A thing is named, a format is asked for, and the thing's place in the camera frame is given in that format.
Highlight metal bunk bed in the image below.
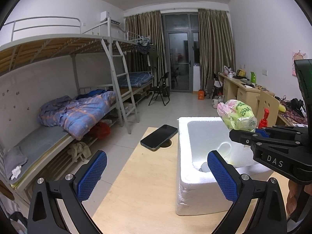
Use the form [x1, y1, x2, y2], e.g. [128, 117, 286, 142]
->
[1, 31, 150, 193]

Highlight green pink tissue pack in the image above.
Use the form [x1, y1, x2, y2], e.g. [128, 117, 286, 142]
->
[217, 99, 258, 132]

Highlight glass balcony door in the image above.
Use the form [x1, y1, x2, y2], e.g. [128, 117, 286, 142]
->
[162, 13, 200, 92]

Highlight left brown curtain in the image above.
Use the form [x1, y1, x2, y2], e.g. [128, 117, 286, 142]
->
[125, 11, 167, 85]

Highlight brown curtain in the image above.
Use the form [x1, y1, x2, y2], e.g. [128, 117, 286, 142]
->
[198, 9, 236, 90]
[125, 11, 167, 85]

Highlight wooden smiley chair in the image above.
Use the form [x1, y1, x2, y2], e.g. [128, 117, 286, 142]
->
[256, 91, 280, 127]

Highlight green bottle on desk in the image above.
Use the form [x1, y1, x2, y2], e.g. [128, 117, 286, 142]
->
[250, 71, 256, 84]

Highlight yellow plush toy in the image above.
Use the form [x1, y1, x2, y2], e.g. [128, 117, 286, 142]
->
[279, 104, 286, 113]

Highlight right brown curtain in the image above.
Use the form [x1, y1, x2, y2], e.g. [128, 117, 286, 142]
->
[198, 9, 236, 90]

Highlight white styrofoam box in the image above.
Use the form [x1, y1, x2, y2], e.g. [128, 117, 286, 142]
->
[175, 117, 273, 216]

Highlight white lotion pump bottle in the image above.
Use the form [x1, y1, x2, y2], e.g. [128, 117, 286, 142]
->
[258, 108, 270, 129]

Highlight anime girl wall poster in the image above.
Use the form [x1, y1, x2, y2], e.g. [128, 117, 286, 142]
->
[292, 50, 306, 77]

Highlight black folding chair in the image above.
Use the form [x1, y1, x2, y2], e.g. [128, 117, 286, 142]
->
[149, 72, 170, 106]

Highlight white air conditioner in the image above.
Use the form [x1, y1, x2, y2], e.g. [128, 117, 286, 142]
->
[100, 11, 121, 25]

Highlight blue orange quilt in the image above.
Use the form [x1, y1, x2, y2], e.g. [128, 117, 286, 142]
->
[38, 91, 116, 141]

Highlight black smartphone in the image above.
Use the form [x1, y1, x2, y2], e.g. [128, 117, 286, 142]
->
[140, 125, 178, 152]

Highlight beige drawer desk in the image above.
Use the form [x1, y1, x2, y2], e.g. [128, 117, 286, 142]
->
[218, 74, 261, 115]

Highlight white translucent soft piece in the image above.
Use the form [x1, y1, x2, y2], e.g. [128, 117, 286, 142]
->
[199, 162, 210, 173]

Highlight patterned cloth side desk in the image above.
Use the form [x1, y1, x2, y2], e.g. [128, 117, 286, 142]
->
[276, 99, 308, 127]

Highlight person's right hand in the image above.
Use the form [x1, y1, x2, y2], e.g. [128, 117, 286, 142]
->
[285, 180, 302, 215]

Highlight black headphones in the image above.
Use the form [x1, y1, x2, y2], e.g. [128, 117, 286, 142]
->
[290, 98, 304, 114]

